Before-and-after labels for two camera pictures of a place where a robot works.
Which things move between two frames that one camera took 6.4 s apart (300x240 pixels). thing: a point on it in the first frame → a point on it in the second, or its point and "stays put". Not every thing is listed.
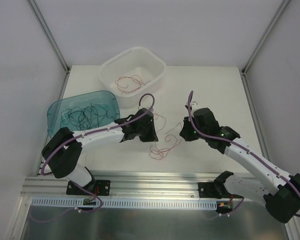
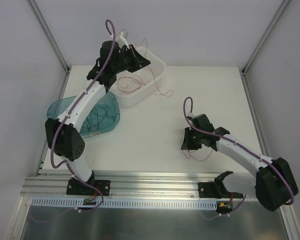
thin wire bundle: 171,141 → 192,151
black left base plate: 104,187 stays put
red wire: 126,92 stays put
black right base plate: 207,190 stays put
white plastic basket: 132,73 stays put
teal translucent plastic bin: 82,111 stays put
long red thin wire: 165,124 → 146,45
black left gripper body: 151,128 → 135,60
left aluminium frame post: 49,35 stays put
